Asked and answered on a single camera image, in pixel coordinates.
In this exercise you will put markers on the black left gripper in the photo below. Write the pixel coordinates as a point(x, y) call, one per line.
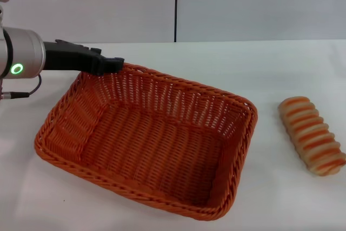
point(70, 58)

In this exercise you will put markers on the striped spiral bread roll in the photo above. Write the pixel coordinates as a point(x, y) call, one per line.
point(311, 136)

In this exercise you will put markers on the orange woven plastic basket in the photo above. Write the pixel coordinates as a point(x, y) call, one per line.
point(151, 150)

